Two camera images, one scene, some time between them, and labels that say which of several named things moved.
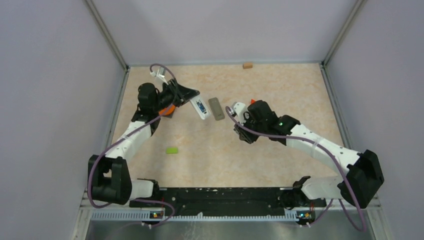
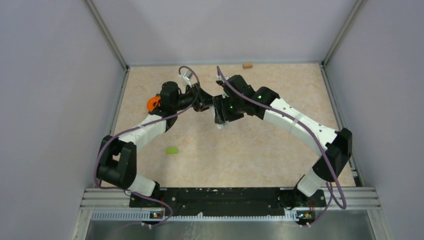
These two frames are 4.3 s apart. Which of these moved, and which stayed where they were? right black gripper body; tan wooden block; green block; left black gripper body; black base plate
Moved: right black gripper body; left black gripper body
Stayed: green block; tan wooden block; black base plate
